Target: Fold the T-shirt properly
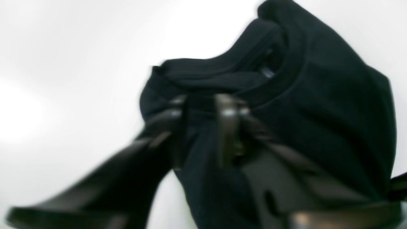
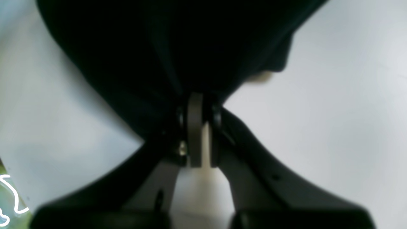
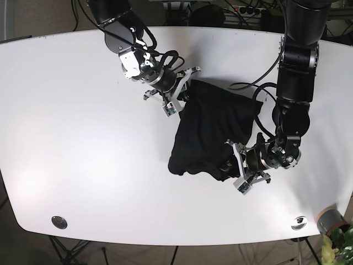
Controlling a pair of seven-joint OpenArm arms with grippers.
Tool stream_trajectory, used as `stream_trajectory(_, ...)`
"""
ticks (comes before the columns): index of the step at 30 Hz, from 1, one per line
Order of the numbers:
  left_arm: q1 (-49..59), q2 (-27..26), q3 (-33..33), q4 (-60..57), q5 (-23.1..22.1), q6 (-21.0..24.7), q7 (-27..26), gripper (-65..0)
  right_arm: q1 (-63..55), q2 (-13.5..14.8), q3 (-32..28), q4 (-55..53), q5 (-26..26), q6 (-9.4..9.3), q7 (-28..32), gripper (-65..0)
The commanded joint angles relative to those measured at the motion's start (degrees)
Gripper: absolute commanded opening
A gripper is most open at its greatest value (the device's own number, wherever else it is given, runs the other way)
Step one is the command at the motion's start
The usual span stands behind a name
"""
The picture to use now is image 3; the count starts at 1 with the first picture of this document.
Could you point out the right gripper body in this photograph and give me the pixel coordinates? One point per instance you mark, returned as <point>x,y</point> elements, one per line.
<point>169,88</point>

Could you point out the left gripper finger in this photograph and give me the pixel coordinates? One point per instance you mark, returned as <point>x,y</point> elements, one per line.
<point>254,179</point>
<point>234,167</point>

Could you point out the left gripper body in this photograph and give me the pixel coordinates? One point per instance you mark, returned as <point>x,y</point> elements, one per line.
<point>272,154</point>

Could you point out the black T-shirt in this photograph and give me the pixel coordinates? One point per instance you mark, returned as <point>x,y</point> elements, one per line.
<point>211,117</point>

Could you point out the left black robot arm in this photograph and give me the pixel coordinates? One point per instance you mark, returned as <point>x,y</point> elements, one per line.
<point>297,64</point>

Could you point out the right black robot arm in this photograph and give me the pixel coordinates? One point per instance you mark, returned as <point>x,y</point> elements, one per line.
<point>127,36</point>

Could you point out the right metal table grommet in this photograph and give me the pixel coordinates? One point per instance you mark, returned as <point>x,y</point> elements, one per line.
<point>298,223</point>

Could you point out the metal table grommet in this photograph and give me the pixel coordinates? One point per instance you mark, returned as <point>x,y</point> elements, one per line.
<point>298,223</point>
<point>59,222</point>

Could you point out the grey plant pot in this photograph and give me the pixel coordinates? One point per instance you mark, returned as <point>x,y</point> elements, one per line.
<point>329,219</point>

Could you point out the green plant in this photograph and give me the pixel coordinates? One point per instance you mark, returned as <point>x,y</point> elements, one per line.
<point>337,248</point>

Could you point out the left metal table grommet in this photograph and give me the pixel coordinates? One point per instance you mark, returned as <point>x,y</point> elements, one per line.
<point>59,222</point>

